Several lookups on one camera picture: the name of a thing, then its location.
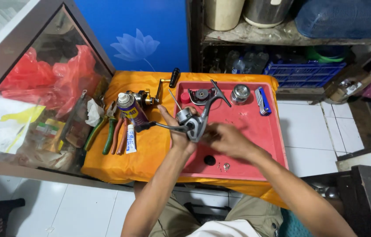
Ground person's right hand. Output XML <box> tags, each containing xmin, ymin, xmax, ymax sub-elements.
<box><xmin>201</xmin><ymin>122</ymin><xmax>261</xmax><ymax>162</ymax></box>

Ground person's left hand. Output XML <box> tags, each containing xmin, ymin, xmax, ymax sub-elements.
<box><xmin>157</xmin><ymin>104</ymin><xmax>202</xmax><ymax>155</ymax></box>

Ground grey fishing reel body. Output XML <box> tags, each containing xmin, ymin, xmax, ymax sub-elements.
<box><xmin>135</xmin><ymin>79</ymin><xmax>232</xmax><ymax>143</ymax></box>

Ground red plastic tray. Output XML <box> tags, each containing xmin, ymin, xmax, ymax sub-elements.
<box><xmin>170</xmin><ymin>81</ymin><xmax>289</xmax><ymax>181</ymax></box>

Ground black reel rotor with bail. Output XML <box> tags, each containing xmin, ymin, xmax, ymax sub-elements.
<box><xmin>188</xmin><ymin>88</ymin><xmax>217</xmax><ymax>106</ymax></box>

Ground silver reel spool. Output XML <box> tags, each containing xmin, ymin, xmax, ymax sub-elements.
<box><xmin>230</xmin><ymin>84</ymin><xmax>251</xmax><ymax>106</ymax></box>

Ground blue hex key set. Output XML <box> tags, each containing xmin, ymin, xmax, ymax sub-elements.
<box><xmin>255</xmin><ymin>86</ymin><xmax>272</xmax><ymax>117</ymax></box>

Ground orange cloth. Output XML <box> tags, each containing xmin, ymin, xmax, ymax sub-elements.
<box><xmin>81</xmin><ymin>70</ymin><xmax>288</xmax><ymax>209</ymax></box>

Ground gold and black fishing reel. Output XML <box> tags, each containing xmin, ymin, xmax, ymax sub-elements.
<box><xmin>127</xmin><ymin>68</ymin><xmax>181</xmax><ymax>107</ymax></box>

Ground white grease tube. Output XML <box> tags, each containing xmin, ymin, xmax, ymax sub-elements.
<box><xmin>125</xmin><ymin>124</ymin><xmax>137</xmax><ymax>154</ymax></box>

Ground blue spray lubricant can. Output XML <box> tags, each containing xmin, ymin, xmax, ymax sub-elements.
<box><xmin>117</xmin><ymin>92</ymin><xmax>149</xmax><ymax>126</ymax></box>

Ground person's khaki trousers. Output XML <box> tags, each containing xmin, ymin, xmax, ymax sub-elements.
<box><xmin>149</xmin><ymin>192</ymin><xmax>284</xmax><ymax>237</ymax></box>

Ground person's white shirt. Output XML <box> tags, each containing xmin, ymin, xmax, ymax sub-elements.
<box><xmin>185</xmin><ymin>219</ymin><xmax>263</xmax><ymax>237</ymax></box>

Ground blue plastic crate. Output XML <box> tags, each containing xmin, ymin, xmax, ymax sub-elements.
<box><xmin>263</xmin><ymin>61</ymin><xmax>347</xmax><ymax>89</ymax></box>

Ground white crumpled tissue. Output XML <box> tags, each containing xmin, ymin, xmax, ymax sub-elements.
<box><xmin>85</xmin><ymin>98</ymin><xmax>106</xmax><ymax>127</ymax></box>

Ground teal woven seat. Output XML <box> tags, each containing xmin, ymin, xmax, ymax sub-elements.
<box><xmin>278</xmin><ymin>208</ymin><xmax>314</xmax><ymax>237</ymax></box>

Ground blue cabinet with flower print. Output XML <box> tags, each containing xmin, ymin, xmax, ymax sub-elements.
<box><xmin>73</xmin><ymin>0</ymin><xmax>191</xmax><ymax>73</ymax></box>

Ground wooden shelf with containers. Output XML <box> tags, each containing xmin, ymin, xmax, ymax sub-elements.
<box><xmin>187</xmin><ymin>0</ymin><xmax>371</xmax><ymax>99</ymax></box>

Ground dark wooden furniture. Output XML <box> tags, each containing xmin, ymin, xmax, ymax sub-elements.
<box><xmin>301</xmin><ymin>165</ymin><xmax>371</xmax><ymax>237</ymax></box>

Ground glass display cabinet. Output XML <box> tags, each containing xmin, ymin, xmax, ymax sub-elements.
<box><xmin>0</xmin><ymin>0</ymin><xmax>116</xmax><ymax>180</ymax></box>

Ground black stool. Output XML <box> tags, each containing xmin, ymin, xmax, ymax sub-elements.
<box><xmin>0</xmin><ymin>198</ymin><xmax>26</xmax><ymax>237</ymax></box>

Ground brown handled pliers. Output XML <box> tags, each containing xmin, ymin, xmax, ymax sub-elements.
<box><xmin>111</xmin><ymin>112</ymin><xmax>130</xmax><ymax>156</ymax></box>

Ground green handled pliers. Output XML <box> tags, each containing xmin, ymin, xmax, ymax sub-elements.
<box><xmin>84</xmin><ymin>101</ymin><xmax>118</xmax><ymax>155</ymax></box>

